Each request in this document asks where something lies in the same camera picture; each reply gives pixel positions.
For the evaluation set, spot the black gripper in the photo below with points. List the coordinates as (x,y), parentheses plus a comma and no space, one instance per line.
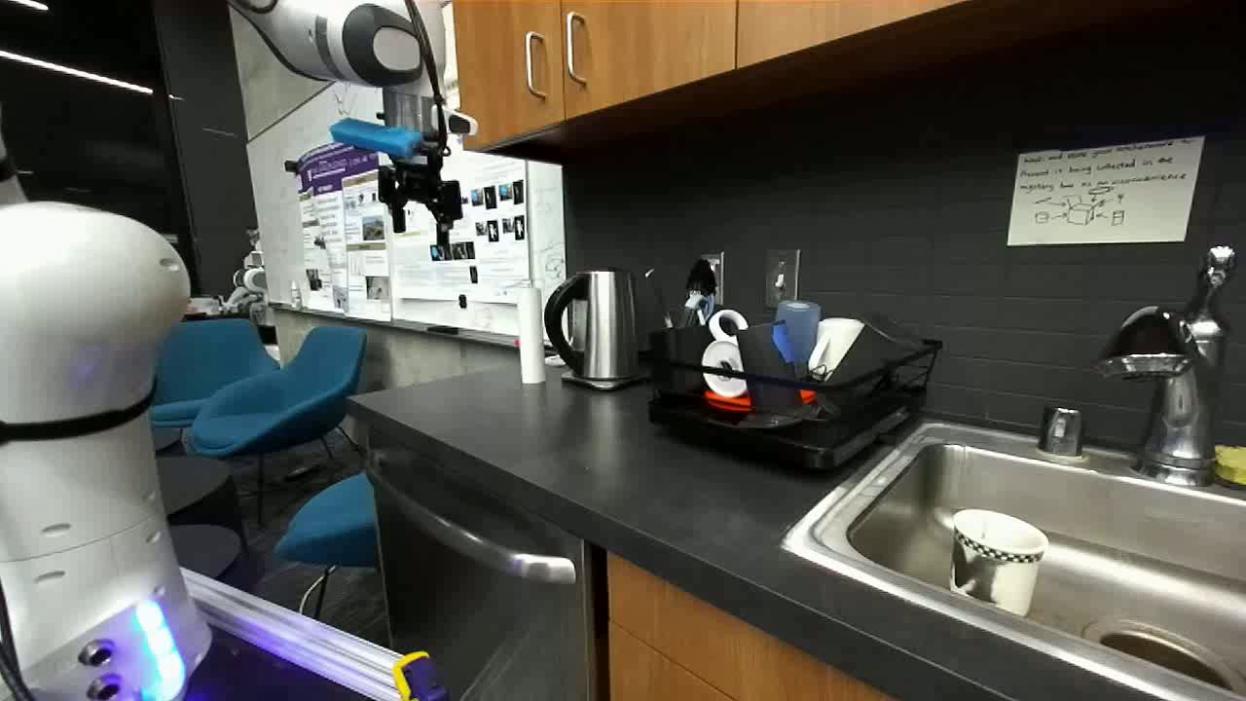
(415,178)

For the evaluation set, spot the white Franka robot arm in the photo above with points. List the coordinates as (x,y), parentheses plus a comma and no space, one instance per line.
(79,392)

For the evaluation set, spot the purple titled research poster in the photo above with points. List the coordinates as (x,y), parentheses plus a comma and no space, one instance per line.
(343,246)

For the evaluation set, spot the white research poster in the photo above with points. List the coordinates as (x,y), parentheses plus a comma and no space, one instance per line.
(487,279)

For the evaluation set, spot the white whiteboard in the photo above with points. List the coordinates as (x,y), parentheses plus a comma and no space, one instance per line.
(279,198)

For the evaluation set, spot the stainless steel electric kettle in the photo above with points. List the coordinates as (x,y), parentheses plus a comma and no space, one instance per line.
(600,326)

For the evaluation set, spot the blue fabric chair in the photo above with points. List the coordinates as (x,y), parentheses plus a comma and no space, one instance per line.
(200,365)
(279,396)
(336,525)

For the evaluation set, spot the black dish brush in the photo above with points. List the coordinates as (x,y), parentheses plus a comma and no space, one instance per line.
(701,290)

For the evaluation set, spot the black white red mug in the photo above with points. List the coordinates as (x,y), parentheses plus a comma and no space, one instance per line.
(725,373)

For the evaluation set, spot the stainless steel dishwasher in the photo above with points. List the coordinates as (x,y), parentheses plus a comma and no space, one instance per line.
(480,608)

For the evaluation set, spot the blue plastic cup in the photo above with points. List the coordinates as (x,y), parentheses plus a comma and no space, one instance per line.
(794,333)

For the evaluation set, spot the white cup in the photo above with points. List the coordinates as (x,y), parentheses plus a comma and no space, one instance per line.
(837,349)

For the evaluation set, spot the black dish drying rack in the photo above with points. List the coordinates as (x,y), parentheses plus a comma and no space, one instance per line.
(832,422)

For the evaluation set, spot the wooden base cabinet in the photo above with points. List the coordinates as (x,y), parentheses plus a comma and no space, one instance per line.
(701,645)

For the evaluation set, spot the white patterned mug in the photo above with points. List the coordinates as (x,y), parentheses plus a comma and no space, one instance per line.
(999,558)

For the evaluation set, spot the chrome sink knob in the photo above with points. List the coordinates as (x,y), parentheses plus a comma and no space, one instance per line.
(1063,429)

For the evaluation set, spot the stainless steel sink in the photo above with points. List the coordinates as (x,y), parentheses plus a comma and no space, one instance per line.
(1103,571)

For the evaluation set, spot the chrome faucet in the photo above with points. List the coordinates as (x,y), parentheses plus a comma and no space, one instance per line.
(1178,414)

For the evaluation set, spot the yellow sponge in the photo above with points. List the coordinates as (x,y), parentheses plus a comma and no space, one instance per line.
(1233,466)

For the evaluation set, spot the blue wrist camera box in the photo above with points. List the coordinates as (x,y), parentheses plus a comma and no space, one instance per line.
(376,138)

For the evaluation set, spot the wooden wall cabinets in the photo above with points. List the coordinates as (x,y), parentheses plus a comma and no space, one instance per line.
(649,43)

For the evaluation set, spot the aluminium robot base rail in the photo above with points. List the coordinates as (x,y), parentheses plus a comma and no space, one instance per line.
(313,645)

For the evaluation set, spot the white paper wall note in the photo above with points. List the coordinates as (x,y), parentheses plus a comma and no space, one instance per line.
(1103,191)

